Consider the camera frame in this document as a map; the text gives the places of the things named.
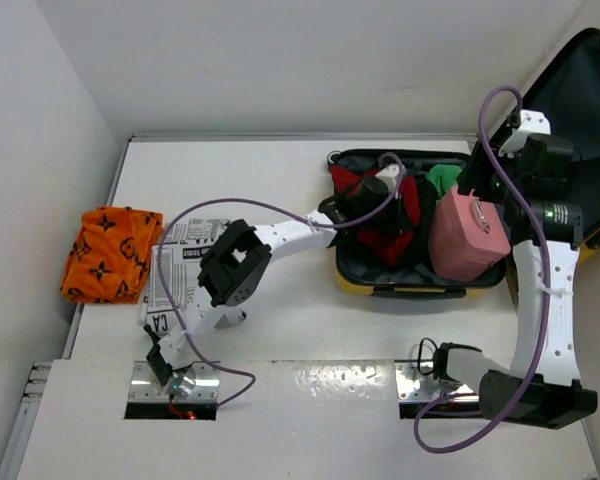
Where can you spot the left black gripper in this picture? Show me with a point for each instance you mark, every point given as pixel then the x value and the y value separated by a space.
pixel 399 220

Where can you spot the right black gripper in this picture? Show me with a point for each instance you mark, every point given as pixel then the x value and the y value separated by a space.
pixel 480 160

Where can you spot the dark red cloth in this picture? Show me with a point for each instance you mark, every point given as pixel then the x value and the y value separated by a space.
pixel 395 235

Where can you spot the green microfiber towel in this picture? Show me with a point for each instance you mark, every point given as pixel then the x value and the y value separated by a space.
pixel 443 177

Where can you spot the pink box with handle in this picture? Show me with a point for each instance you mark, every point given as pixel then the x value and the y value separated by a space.
pixel 467 237

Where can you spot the newspaper print cloth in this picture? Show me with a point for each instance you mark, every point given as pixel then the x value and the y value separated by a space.
pixel 184 247

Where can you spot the orange black patterned cloth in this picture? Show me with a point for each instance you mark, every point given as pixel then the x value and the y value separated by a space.
pixel 110 259

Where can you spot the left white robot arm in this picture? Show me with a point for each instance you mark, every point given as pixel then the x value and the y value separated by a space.
pixel 231 268

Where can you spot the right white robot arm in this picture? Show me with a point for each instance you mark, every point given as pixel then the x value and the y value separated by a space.
pixel 542 385

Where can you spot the yellow suitcase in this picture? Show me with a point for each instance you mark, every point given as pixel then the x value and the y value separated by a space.
pixel 568 93

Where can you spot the white front panel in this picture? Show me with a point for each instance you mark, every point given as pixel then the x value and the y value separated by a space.
pixel 301 420

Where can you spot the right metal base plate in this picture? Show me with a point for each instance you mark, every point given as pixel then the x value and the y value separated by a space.
pixel 414 387

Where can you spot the metal base plate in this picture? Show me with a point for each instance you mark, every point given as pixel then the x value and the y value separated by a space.
pixel 197 384
pixel 414 387

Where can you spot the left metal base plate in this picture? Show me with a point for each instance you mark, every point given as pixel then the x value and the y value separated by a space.
pixel 197 384

